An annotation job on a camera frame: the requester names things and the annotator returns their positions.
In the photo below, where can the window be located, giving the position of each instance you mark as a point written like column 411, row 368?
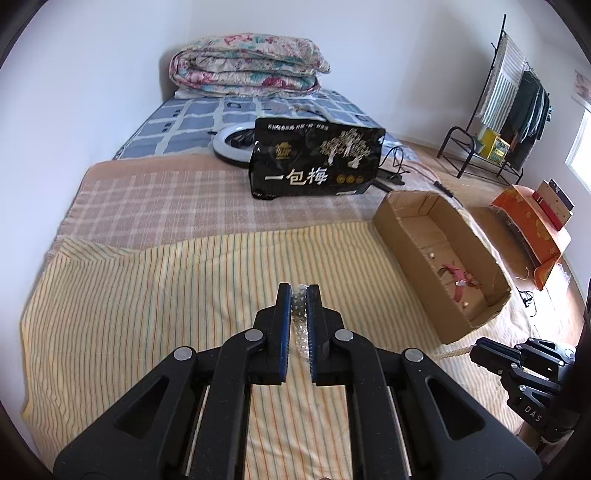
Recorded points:
column 581, row 147

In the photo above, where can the folded floral quilt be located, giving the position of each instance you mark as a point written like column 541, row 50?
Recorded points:
column 249, row 64

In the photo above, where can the pink plaid blanket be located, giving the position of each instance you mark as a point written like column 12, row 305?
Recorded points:
column 161, row 203

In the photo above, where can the cardboard box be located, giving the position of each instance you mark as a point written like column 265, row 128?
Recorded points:
column 434, row 240

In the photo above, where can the dark hanging clothes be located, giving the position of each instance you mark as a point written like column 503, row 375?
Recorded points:
column 526, row 115

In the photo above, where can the yellow box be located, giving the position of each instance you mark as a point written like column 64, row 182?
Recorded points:
column 496, row 147

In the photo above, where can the striped hanging towel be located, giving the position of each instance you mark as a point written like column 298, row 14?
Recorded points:
column 501, row 87

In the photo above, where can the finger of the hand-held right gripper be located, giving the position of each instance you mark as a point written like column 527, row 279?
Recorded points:
column 526, row 381
column 491, row 354

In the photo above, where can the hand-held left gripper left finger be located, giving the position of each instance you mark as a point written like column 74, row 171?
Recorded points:
column 285, row 323

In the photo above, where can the black metal clothes rack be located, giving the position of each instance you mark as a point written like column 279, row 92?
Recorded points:
column 455, row 129

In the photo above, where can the floral wall hanging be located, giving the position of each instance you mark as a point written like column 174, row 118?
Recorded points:
column 582, row 84

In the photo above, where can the tan cardboard board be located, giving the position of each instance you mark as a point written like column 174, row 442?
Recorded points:
column 556, row 194

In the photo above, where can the yellow striped blanket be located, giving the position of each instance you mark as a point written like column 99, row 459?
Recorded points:
column 138, row 300

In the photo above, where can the blue checked bed sheet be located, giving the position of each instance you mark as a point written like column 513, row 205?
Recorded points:
column 184, row 124

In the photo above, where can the red jewelry pouch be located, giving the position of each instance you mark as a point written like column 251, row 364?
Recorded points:
column 466, row 286

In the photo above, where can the red tassel charm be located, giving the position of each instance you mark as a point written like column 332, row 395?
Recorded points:
column 451, row 270

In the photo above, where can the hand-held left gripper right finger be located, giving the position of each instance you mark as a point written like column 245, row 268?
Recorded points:
column 314, row 323

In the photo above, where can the black printed bag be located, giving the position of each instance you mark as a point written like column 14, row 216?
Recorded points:
column 314, row 161

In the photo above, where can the red box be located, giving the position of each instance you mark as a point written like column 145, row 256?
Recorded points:
column 547, row 210

